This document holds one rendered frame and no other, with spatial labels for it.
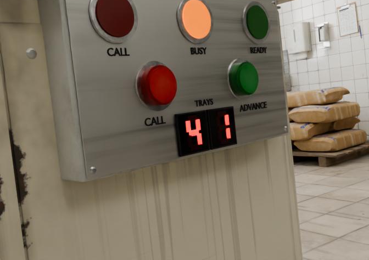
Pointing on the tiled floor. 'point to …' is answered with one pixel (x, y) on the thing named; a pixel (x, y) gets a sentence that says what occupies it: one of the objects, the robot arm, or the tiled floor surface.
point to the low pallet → (323, 159)
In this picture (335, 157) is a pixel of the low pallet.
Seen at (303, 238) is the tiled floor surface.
